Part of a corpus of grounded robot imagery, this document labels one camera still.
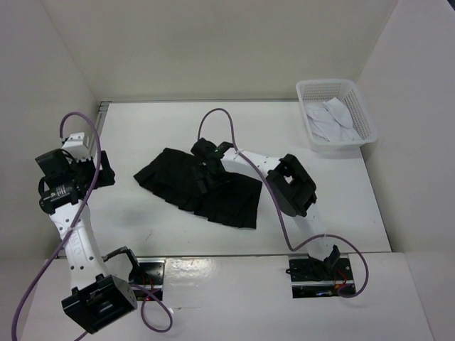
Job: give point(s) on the black skirt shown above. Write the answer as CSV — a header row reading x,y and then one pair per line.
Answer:
x,y
233,203

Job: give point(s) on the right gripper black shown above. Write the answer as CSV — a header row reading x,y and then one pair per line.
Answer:
x,y
201,170

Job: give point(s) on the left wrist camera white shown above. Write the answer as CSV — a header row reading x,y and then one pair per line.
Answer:
x,y
77,146

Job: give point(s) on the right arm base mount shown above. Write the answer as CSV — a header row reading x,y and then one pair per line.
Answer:
x,y
310,281

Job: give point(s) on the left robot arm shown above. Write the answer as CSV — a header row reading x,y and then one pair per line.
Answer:
x,y
98,296

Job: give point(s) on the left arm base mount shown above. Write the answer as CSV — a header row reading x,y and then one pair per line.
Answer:
x,y
150,275

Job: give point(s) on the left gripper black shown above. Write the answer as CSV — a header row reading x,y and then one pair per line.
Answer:
x,y
105,176

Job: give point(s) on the aluminium table edge rail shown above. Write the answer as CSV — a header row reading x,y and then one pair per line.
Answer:
x,y
96,139

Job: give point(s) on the white cloth in basket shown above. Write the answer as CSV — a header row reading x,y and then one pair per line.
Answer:
x,y
331,121

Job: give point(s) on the white plastic basket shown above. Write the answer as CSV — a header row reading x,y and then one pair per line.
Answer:
x,y
310,91

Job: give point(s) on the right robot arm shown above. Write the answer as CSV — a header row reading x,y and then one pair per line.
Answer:
x,y
291,188

